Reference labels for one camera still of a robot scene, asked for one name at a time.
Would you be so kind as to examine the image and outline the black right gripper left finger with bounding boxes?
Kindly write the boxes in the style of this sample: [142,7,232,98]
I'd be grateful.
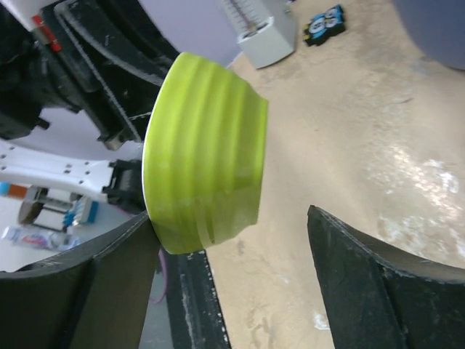
[1,212,160,348]

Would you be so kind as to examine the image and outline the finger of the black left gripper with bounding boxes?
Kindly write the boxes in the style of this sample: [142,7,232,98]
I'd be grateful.
[166,251,231,349]

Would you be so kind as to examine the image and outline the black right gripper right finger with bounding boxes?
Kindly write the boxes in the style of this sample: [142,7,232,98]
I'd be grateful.
[307,206,464,348]

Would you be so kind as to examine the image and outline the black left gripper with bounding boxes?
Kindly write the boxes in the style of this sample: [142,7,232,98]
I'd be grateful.
[1,1,179,149]

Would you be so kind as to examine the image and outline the small white green bowl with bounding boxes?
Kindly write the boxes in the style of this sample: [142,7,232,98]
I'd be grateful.
[142,52,269,254]

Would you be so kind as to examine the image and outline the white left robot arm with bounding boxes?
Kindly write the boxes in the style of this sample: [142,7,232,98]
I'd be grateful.
[1,1,230,348]

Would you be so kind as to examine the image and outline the white metronome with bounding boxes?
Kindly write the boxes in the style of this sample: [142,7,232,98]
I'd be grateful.
[219,0,297,69]

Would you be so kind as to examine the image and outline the blue owl number magnet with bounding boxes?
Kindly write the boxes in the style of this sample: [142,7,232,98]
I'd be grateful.
[303,4,346,47]

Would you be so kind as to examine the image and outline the blue trash bin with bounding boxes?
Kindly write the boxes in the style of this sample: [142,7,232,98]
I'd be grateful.
[393,0,464,70]

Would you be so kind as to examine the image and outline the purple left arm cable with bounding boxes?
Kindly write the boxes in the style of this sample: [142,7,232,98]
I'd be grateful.
[150,250,170,306]

